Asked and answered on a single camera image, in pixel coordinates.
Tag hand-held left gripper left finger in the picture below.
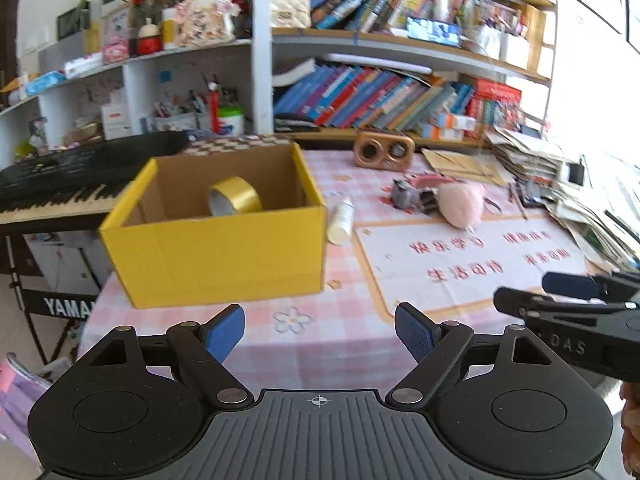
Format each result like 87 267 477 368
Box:
75 304 255 409

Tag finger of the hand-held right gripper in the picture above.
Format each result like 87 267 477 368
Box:
542 270 640 303
492 287 640 318

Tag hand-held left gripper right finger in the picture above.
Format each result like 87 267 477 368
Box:
385 302 567 409

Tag yellow cardboard box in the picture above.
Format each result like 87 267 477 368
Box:
98 141 328 310

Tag pink plush toy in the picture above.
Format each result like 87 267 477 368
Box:
436 182 487 228

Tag white spray bottle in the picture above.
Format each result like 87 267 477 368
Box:
326 196 355 246

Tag yellow tape roll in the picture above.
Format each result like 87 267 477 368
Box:
208 176 263 217

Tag pink checkered cloth desktop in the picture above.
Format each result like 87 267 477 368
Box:
77 147 640 396

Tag person's right hand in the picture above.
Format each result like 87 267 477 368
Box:
620 382 640 476

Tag messy stack of papers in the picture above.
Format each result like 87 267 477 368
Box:
545 180 640 271

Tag pen on desk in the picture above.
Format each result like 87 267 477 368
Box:
507 182 528 221

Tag stack of notebooks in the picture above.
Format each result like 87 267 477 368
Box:
485 127 571 181

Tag brown envelopes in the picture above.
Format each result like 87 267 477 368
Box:
421 147 506 186

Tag black keyboard stand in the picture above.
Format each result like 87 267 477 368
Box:
0 230 101 366

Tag wooden chessboard box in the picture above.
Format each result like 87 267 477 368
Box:
182 134 296 157

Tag brown retro radio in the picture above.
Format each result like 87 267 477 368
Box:
353 130 416 170

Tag orange blue small box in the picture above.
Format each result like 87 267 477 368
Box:
440 112 476 131
420 122 463 140

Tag red thick books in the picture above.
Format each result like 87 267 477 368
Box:
470 77 523 128

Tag white jar green rim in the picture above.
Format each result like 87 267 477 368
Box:
216 105 246 136

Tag white pen container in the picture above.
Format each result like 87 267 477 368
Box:
152 105 198 133

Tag purple pink backpack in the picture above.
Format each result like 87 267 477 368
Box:
0 352 53 456

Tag black stapler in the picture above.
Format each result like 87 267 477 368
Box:
274 114 321 133

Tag black keyboard piano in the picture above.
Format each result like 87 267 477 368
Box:
0 131 191 226

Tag red marker bottle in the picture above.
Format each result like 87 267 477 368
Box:
209 80 222 133

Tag row of blue books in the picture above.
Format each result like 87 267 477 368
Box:
274 62 476 131

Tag white bookshelf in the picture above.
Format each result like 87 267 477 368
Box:
0 0 558 161

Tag white tube lamp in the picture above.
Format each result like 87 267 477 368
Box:
322 52 431 73

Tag pink small box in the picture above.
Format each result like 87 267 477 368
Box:
102 40 132 64

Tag red white doll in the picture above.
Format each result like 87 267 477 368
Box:
137 17 163 56

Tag white flat box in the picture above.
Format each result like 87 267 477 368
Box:
65 52 105 78

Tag blue tissue pack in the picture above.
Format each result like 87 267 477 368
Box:
25 71 66 96

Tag row of colourful books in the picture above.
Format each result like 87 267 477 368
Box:
305 0 526 36

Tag plant picture frame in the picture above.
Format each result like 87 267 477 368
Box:
56 2 91 41

